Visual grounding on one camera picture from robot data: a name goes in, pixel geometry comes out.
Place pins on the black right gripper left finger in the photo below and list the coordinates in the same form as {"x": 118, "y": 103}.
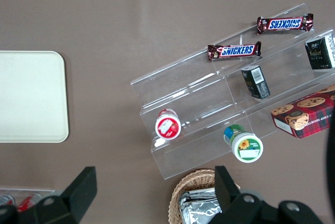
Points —
{"x": 70, "y": 200}

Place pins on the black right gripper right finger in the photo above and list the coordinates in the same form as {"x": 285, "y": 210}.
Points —
{"x": 243, "y": 208}

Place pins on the woven wicker basket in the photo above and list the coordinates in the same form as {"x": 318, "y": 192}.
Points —
{"x": 193, "y": 182}

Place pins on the cream rectangular tray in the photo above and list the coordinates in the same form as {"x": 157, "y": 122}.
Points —
{"x": 31, "y": 95}

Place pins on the red soda can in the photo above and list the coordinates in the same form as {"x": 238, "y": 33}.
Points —
{"x": 27, "y": 201}
{"x": 5, "y": 200}

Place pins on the foil wrapped food pack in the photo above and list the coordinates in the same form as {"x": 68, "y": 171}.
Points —
{"x": 199, "y": 207}

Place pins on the clear acrylic can holder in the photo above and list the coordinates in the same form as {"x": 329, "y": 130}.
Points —
{"x": 26, "y": 190}

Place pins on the green lid sunflower cup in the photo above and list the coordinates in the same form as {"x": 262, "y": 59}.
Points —
{"x": 246, "y": 146}

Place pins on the red lid yogurt cup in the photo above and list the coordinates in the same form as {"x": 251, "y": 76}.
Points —
{"x": 168, "y": 127}

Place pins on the red plaid cookie box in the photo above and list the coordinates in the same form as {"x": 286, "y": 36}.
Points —
{"x": 306, "y": 114}

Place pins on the clear acrylic tiered shelf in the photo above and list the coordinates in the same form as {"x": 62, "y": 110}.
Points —
{"x": 204, "y": 95}

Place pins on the black drink carton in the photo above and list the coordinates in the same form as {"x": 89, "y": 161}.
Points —
{"x": 320, "y": 54}
{"x": 256, "y": 81}

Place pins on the Snickers chocolate bar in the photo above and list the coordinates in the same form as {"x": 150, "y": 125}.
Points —
{"x": 235, "y": 50}
{"x": 285, "y": 23}

